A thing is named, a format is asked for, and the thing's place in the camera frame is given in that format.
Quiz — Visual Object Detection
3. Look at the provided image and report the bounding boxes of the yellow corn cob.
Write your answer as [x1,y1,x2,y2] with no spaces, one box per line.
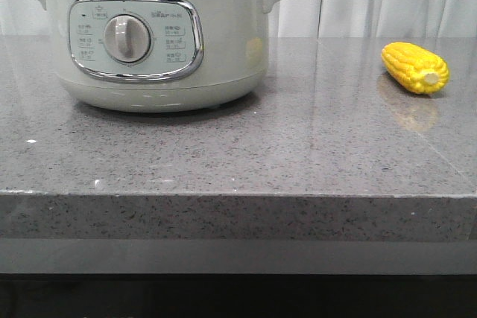
[381,42,450,95]

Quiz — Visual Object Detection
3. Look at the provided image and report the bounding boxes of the pale green electric cooking pot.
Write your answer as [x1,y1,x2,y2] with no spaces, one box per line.
[37,0,282,112]

